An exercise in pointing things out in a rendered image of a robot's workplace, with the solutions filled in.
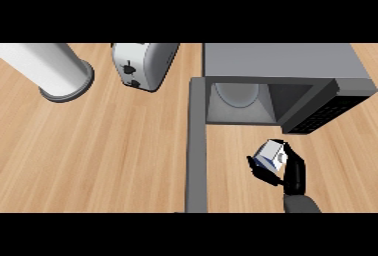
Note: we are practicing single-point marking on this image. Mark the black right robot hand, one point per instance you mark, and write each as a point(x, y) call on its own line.
point(295, 176)

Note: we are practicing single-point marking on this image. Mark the white blue milk carton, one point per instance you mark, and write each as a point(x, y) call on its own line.
point(270, 155)

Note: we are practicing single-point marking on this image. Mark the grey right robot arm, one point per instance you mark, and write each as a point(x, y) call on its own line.
point(299, 204)

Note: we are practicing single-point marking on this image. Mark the grey microwave door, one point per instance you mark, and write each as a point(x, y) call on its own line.
point(197, 146)

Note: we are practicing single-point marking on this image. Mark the grey microwave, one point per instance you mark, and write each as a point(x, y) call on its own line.
point(286, 86)

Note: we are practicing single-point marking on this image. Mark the silver toaster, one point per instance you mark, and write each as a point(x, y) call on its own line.
point(143, 65)

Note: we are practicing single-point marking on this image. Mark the white cylinder with grey base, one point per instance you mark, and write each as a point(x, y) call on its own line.
point(53, 68)

